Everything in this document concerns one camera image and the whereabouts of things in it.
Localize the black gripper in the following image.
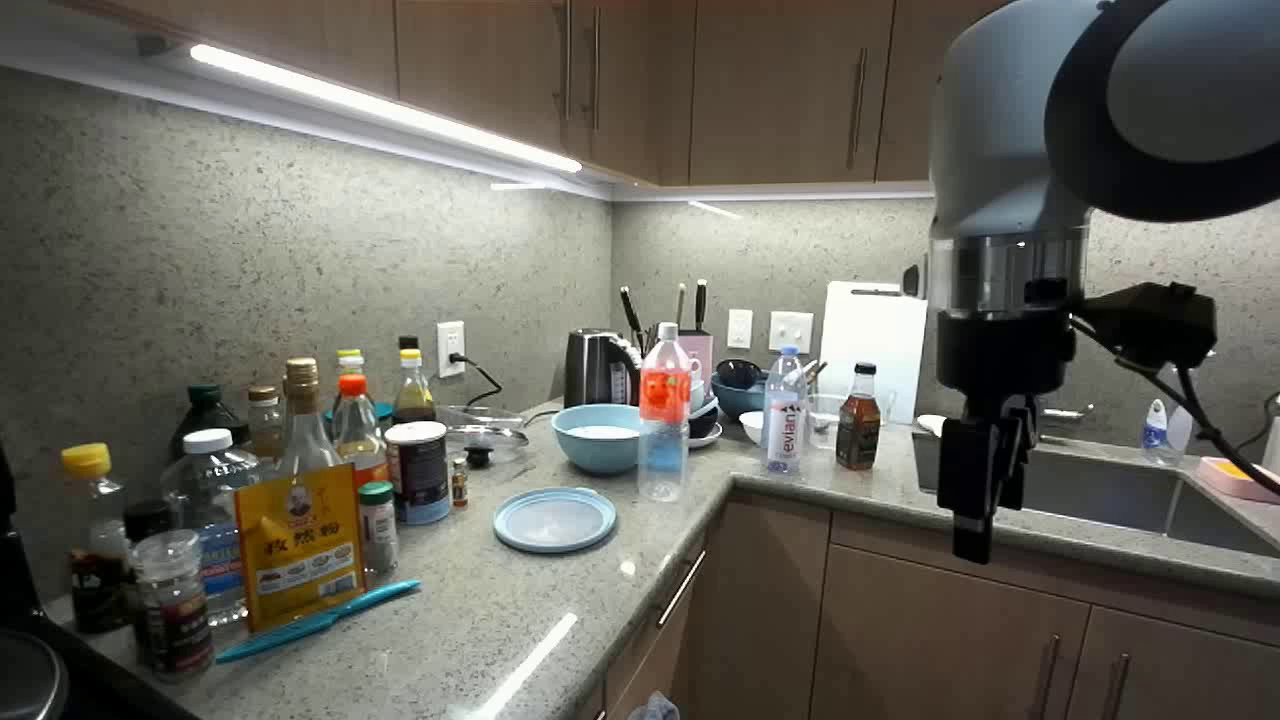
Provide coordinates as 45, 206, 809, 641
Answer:
934, 395, 1030, 562

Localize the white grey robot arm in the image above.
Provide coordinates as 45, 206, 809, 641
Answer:
923, 0, 1280, 558

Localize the kitchen sink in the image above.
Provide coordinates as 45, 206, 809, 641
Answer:
911, 426, 1280, 558

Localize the dark sauce glass bottle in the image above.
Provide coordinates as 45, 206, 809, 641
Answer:
836, 363, 881, 470

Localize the white cutting board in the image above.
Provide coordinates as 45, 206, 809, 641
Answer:
819, 278, 928, 423

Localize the clear water bottle red label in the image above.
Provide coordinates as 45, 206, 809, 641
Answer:
762, 349, 804, 470

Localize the small white bowl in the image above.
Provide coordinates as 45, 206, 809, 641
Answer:
741, 410, 762, 445

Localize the dark blue bowl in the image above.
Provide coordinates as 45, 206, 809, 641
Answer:
711, 360, 762, 414

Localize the pink knife block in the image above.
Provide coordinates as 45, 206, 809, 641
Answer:
619, 278, 717, 380

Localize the orange soda plastic bottle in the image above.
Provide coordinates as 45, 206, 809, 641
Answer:
641, 321, 690, 504

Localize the light blue bowl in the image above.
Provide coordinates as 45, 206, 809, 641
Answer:
553, 402, 641, 474

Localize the black electric kettle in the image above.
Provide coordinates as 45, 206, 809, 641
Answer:
562, 326, 641, 402

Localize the light blue plate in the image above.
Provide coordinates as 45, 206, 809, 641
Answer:
493, 489, 619, 556

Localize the white lid dark jar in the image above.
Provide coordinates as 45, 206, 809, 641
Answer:
383, 419, 453, 525

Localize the teal toothbrush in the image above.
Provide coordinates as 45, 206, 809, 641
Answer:
214, 581, 421, 663

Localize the small green lid jar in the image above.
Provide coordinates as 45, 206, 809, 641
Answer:
357, 480, 400, 584

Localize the orange cap sauce bottle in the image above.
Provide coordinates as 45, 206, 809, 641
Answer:
332, 377, 389, 489

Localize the tan cap glass bottle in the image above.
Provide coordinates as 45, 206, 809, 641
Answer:
281, 354, 336, 474

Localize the yellow seasoning packet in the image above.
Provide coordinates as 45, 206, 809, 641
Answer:
236, 463, 364, 631

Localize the dark green bottle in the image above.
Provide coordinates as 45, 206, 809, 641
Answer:
170, 382, 246, 450

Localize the white cap plastic bottle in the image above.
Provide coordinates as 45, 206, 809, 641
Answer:
161, 426, 259, 628

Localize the yellow cap soy sauce bottle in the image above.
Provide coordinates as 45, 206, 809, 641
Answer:
60, 440, 129, 636

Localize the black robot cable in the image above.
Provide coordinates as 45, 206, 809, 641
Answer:
1065, 311, 1280, 499

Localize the white light switch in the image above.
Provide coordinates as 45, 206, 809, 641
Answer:
768, 311, 810, 350

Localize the steel drawer handle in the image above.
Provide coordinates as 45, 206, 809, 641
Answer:
655, 548, 707, 628

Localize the white wall outlet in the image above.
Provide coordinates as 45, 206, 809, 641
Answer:
434, 321, 463, 380

